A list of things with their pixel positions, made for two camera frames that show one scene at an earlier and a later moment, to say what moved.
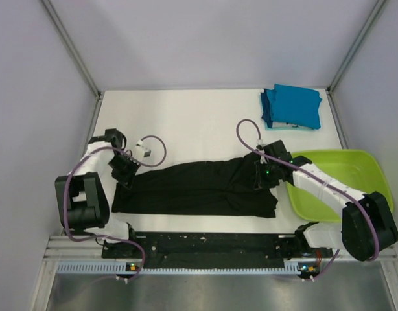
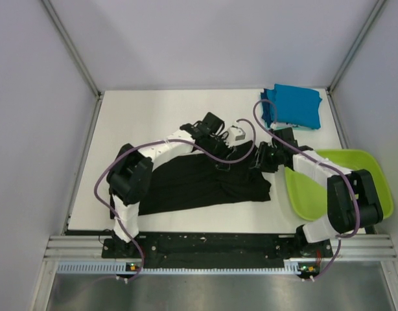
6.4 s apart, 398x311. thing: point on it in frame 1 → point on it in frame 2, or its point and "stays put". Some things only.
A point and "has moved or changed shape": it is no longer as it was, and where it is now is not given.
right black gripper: (260, 183) → (260, 163)
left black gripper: (126, 179) → (225, 152)
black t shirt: (226, 188) has moved or changed shape
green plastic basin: (355, 168) stays put
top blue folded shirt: (296, 105) stays put
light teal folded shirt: (285, 126) stays put
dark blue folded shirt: (266, 108) stays put
